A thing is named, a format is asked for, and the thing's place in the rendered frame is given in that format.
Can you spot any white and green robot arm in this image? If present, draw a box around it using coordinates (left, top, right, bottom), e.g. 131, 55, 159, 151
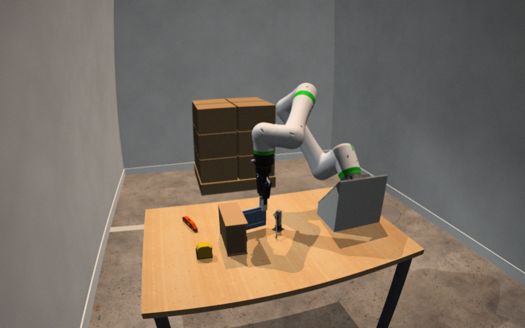
251, 83, 369, 181

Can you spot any yellow tape measure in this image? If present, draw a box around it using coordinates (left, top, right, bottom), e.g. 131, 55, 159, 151
196, 242, 213, 260

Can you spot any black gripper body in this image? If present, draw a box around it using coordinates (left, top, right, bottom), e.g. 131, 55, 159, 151
256, 166, 272, 184

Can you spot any orange torpedo level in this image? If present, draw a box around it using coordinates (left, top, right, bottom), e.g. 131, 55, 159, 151
182, 216, 198, 232

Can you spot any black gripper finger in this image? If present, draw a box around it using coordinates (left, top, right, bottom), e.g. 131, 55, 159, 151
256, 174, 263, 206
260, 177, 272, 211

